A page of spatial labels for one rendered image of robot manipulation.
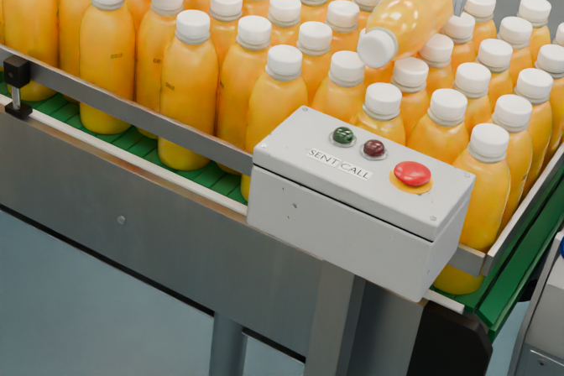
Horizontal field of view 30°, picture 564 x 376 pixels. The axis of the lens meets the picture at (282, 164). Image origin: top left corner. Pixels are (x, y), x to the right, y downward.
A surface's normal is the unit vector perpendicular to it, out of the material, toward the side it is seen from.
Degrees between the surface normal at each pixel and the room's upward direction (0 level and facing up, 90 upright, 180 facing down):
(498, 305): 30
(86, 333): 0
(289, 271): 90
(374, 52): 91
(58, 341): 0
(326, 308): 90
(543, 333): 71
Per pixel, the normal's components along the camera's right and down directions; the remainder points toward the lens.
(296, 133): 0.11, -0.80
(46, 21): 0.67, 0.50
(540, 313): -0.44, 0.18
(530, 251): 0.52, -0.51
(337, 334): -0.50, 0.47
